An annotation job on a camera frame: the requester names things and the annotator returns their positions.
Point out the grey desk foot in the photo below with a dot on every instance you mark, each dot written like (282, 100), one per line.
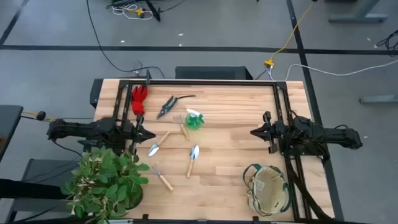
(379, 99)
(357, 17)

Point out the black computer case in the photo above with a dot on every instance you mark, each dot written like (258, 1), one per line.
(211, 73)

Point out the red black gardening glove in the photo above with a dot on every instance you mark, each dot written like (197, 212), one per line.
(138, 99)

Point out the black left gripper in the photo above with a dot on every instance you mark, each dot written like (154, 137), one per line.
(136, 137)

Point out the black stand leg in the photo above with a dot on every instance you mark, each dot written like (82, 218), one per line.
(154, 12)

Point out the green leafy plant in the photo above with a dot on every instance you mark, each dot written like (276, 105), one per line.
(102, 177)

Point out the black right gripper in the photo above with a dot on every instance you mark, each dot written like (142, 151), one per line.
(271, 146)

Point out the grey side platform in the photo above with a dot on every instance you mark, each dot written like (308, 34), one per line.
(40, 169)

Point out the black beam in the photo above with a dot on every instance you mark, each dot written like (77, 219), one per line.
(25, 188)

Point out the black side table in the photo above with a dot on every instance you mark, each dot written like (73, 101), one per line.
(9, 124)

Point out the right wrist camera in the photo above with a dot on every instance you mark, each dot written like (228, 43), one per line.
(278, 126)

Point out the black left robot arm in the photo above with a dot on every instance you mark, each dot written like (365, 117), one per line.
(93, 129)

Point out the green spray bottle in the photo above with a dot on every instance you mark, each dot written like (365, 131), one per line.
(194, 122)

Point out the black plant pot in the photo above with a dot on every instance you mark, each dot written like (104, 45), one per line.
(136, 197)

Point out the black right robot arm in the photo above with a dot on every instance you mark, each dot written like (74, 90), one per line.
(329, 135)

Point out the beige green gardening bag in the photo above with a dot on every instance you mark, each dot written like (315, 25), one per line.
(269, 189)

